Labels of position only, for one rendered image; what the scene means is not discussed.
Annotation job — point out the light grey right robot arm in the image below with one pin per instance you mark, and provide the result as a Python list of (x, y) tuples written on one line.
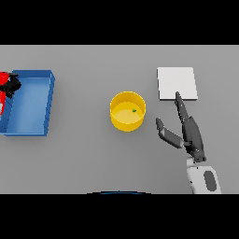
[(202, 180)]

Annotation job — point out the red beaker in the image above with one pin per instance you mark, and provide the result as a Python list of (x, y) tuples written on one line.
[(2, 79)]

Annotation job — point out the yellow bowl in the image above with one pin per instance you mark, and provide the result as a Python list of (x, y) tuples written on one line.
[(127, 111)]

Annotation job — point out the blue tray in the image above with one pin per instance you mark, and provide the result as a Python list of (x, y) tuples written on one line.
[(29, 104)]

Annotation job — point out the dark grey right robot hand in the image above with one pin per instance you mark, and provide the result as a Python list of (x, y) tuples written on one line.
[(192, 133)]

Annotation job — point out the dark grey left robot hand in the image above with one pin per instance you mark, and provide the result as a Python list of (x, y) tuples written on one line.
[(10, 84)]

